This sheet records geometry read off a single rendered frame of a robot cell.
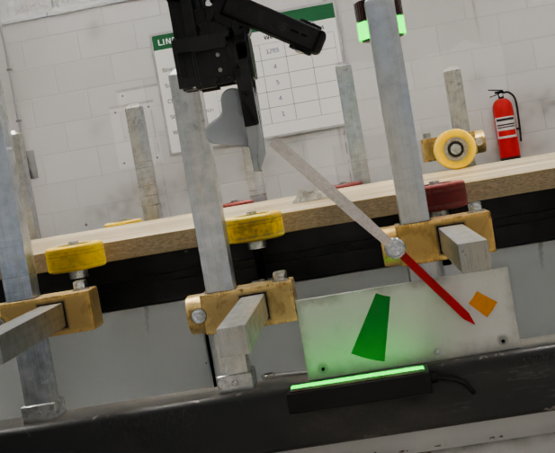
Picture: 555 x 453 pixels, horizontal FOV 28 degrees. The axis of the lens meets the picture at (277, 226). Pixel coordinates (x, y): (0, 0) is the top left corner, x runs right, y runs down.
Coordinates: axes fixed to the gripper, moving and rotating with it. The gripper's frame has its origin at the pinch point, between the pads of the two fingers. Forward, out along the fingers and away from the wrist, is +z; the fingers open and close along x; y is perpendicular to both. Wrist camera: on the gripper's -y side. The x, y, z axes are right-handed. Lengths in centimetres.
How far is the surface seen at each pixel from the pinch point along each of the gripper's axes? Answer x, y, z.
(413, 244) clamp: -13.9, -15.5, 13.3
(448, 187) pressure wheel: -26.2, -22.0, 7.7
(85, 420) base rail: -13.7, 27.8, 27.9
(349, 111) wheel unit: -124, -14, -8
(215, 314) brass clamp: -14.5, 9.7, 17.7
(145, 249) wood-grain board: -34.9, 20.3, 9.6
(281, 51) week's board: -731, 12, -81
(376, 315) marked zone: -14.0, -9.7, 21.1
